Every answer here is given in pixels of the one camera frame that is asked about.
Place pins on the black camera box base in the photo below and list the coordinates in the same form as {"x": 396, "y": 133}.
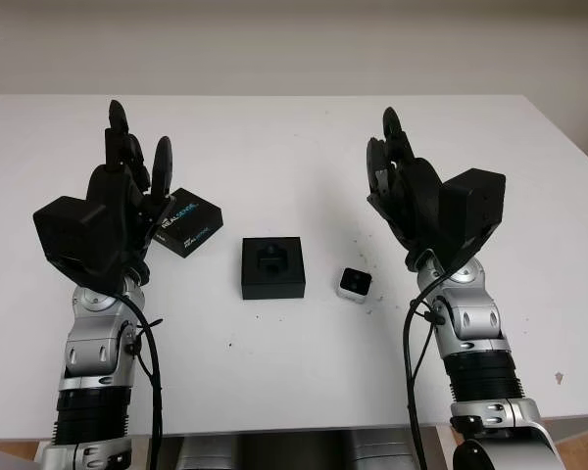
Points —
{"x": 273, "y": 284}

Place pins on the silver robot right thigh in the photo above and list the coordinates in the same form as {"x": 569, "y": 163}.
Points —
{"x": 379, "y": 453}

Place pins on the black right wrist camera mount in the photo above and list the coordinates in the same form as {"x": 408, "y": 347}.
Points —
{"x": 475, "y": 210}

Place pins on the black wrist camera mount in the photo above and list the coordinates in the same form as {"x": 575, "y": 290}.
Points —
{"x": 475, "y": 210}
{"x": 68, "y": 235}

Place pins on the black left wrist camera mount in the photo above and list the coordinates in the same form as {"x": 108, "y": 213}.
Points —
{"x": 68, "y": 235}

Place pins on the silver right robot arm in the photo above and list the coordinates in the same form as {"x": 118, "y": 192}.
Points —
{"x": 475, "y": 323}

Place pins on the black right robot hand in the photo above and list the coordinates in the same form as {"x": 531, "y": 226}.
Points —
{"x": 421, "y": 205}

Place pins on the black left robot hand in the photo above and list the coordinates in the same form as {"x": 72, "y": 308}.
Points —
{"x": 112, "y": 215}

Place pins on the silver robot thigh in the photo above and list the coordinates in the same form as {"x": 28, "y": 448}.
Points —
{"x": 379, "y": 453}
{"x": 206, "y": 453}

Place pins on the silver robot left thigh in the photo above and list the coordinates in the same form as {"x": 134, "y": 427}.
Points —
{"x": 206, "y": 453}

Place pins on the small silver depth camera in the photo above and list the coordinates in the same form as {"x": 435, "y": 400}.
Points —
{"x": 354, "y": 281}

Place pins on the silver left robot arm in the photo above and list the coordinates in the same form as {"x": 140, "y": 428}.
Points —
{"x": 93, "y": 343}

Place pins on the black RealSense box lid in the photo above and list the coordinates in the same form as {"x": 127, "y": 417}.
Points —
{"x": 196, "y": 220}

